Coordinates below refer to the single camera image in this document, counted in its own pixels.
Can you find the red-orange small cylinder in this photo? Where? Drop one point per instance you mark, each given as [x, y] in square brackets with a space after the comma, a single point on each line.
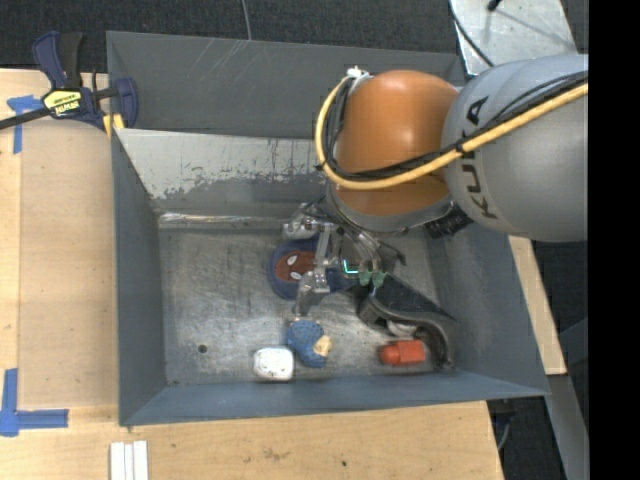
[402, 353]

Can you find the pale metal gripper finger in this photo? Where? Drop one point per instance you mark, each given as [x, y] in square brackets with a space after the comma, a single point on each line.
[302, 229]
[312, 284]

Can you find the grey metal bin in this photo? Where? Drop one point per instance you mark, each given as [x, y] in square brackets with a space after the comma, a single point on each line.
[225, 293]

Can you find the black curved plastic piece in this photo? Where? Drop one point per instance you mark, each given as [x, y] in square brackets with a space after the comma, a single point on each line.
[440, 335]

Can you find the white rounded block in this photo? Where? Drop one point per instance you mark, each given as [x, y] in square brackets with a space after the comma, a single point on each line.
[273, 364]

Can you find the blue and red mask ball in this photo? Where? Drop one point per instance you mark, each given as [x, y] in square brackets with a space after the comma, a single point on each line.
[290, 268]

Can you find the blue dotted toy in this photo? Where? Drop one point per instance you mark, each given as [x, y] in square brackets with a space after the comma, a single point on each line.
[305, 340]

